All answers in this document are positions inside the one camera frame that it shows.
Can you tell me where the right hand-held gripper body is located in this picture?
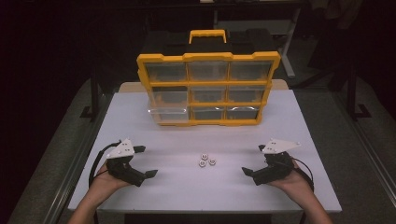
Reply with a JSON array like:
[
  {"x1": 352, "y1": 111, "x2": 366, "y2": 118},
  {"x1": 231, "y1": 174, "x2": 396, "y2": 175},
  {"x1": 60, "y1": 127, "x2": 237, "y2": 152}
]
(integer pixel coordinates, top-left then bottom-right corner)
[{"x1": 250, "y1": 138, "x2": 302, "y2": 187}]

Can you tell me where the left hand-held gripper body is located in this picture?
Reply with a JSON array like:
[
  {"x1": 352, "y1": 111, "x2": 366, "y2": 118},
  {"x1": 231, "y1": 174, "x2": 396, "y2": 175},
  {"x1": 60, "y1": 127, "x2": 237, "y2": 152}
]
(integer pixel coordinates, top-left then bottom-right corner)
[{"x1": 106, "y1": 138, "x2": 148, "y2": 188}]

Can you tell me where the clear plastic parts drawer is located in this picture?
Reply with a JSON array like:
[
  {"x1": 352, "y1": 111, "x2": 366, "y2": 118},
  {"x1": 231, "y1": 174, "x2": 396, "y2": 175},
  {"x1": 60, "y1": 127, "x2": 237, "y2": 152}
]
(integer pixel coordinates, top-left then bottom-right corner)
[{"x1": 147, "y1": 105, "x2": 191, "y2": 123}]

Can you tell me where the yellow and black organizer cabinet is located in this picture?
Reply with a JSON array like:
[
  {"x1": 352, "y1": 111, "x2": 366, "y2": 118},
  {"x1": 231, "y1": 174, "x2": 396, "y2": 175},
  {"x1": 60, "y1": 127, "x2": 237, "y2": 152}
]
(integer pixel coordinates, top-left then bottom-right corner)
[{"x1": 135, "y1": 28, "x2": 282, "y2": 127}]

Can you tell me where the person's right hand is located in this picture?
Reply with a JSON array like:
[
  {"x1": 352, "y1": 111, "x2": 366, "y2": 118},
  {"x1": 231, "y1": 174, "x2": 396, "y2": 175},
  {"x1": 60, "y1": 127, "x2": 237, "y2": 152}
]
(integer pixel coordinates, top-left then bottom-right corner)
[{"x1": 266, "y1": 160, "x2": 314, "y2": 201}]

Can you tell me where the person's left hand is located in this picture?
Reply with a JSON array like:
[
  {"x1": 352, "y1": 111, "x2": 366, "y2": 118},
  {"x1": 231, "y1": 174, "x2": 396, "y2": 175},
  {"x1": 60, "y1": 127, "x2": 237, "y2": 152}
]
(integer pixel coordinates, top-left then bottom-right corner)
[{"x1": 88, "y1": 161, "x2": 132, "y2": 200}]

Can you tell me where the black metal stand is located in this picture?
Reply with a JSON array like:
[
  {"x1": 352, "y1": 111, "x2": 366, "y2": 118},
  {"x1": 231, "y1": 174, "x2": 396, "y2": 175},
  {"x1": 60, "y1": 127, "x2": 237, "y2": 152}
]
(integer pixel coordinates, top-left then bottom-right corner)
[
  {"x1": 346, "y1": 62, "x2": 373, "y2": 121},
  {"x1": 79, "y1": 66, "x2": 101, "y2": 119}
]

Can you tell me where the grid of clear small drawers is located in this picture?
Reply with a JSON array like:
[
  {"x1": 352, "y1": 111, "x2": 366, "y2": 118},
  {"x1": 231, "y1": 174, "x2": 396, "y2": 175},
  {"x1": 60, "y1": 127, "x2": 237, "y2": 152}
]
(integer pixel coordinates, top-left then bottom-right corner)
[{"x1": 144, "y1": 61, "x2": 274, "y2": 121}]

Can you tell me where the left hand-held gripper black cable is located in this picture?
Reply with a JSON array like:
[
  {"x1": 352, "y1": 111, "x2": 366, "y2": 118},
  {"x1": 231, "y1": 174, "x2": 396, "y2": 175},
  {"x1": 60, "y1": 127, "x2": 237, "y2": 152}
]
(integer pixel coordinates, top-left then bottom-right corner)
[{"x1": 88, "y1": 140, "x2": 123, "y2": 189}]

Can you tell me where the hand-held gripper black cable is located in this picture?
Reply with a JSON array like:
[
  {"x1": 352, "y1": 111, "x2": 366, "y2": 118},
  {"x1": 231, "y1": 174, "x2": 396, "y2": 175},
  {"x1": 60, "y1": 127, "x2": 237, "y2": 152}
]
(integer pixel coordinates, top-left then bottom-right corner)
[
  {"x1": 88, "y1": 140, "x2": 123, "y2": 189},
  {"x1": 290, "y1": 157, "x2": 316, "y2": 192}
]

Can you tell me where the right hand-held gripper black cable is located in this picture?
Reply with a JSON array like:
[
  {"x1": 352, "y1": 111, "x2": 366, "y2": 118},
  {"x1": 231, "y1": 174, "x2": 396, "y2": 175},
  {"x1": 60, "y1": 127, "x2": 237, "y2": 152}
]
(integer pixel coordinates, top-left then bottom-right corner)
[{"x1": 290, "y1": 157, "x2": 316, "y2": 192}]

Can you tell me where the grey metal rail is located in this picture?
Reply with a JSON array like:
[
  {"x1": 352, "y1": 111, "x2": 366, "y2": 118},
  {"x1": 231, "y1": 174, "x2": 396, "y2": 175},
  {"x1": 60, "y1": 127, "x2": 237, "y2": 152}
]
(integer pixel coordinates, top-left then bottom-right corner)
[
  {"x1": 332, "y1": 91, "x2": 396, "y2": 198},
  {"x1": 41, "y1": 92, "x2": 114, "y2": 224}
]

